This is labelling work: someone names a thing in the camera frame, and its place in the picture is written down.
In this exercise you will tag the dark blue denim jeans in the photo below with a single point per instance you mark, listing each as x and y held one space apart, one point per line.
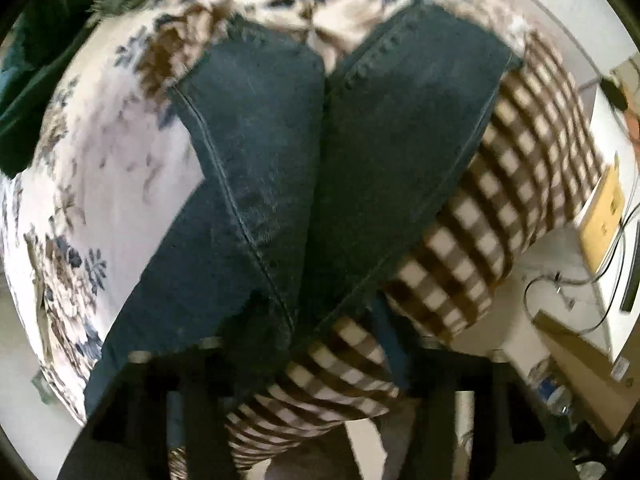
315 185

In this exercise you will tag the white bedside cabinet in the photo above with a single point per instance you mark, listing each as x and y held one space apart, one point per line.
552 313

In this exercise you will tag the floral bed with checked border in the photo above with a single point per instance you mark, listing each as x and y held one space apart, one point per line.
113 165

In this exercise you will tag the dark teal plush blanket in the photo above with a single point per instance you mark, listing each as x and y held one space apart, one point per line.
42 36

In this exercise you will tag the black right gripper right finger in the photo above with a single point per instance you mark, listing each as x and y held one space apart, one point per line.
512 437

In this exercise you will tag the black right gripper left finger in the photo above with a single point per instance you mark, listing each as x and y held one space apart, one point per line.
149 403

